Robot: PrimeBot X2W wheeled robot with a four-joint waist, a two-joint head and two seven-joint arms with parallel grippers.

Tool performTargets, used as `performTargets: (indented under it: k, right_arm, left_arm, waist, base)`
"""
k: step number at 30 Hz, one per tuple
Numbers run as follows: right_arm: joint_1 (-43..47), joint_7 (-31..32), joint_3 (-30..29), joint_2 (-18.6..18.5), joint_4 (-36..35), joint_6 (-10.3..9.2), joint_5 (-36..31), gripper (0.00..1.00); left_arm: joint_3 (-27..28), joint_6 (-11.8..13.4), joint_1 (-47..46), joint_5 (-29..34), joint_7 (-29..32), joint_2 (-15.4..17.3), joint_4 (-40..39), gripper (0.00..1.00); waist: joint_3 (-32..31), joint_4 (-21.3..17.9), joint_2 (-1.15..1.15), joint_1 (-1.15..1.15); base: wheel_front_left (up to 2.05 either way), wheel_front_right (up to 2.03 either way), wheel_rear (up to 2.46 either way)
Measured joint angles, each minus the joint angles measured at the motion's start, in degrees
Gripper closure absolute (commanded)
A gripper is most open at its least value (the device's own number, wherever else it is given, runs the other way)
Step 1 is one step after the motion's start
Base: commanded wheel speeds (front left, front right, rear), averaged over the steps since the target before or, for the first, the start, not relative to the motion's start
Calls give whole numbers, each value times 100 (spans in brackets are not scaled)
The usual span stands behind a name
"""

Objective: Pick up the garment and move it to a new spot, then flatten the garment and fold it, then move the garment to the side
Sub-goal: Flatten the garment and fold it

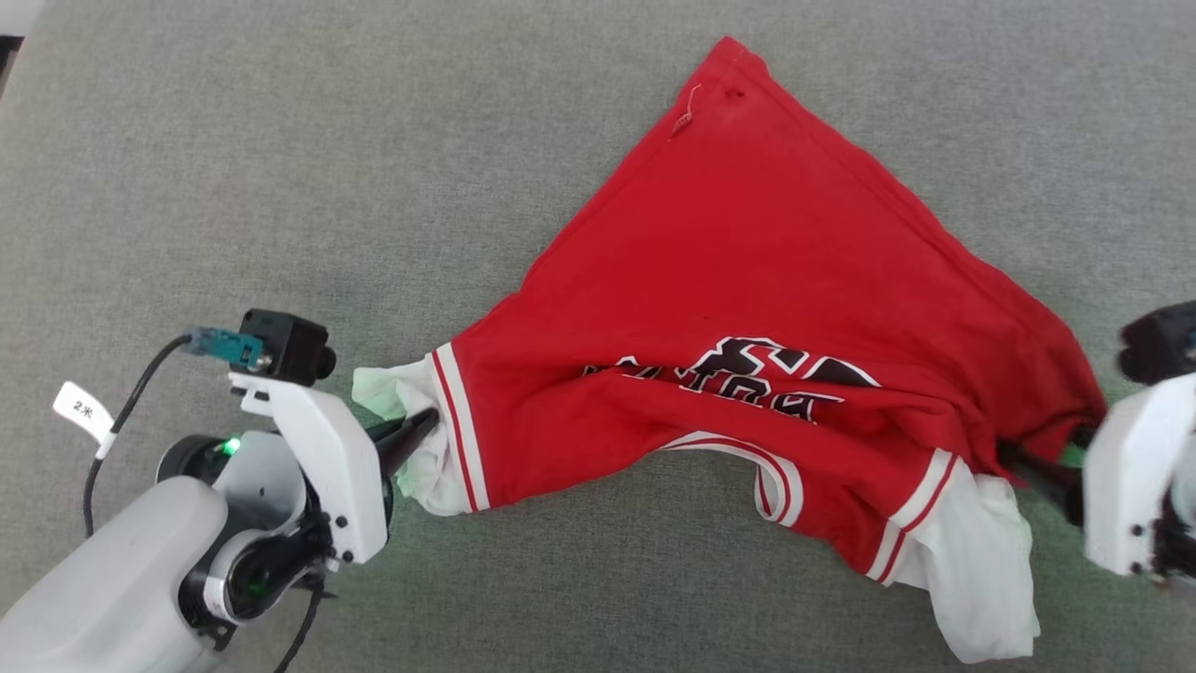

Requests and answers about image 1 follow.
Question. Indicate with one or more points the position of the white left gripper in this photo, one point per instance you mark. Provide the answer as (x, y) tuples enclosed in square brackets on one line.
[(341, 467)]

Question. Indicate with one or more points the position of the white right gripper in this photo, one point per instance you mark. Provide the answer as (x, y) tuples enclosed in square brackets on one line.
[(1121, 477)]

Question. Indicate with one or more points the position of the red basketball jersey white sleeves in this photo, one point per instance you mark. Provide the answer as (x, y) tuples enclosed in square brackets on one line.
[(747, 262)]

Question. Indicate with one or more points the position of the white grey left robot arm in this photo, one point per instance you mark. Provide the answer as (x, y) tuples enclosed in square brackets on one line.
[(112, 579)]

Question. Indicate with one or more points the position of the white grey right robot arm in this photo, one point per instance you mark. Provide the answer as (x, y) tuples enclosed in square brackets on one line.
[(1179, 533)]

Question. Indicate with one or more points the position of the grey fabric sofa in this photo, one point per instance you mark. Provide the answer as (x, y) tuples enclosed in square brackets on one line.
[(280, 140)]

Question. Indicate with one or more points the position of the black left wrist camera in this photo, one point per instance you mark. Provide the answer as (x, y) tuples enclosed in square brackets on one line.
[(285, 344)]

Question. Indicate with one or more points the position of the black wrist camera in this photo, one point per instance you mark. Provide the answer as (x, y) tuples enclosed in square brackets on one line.
[(1159, 341), (285, 344)]

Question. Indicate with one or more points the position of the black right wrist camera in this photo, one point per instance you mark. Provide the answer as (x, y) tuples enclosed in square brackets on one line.
[(1159, 341)]

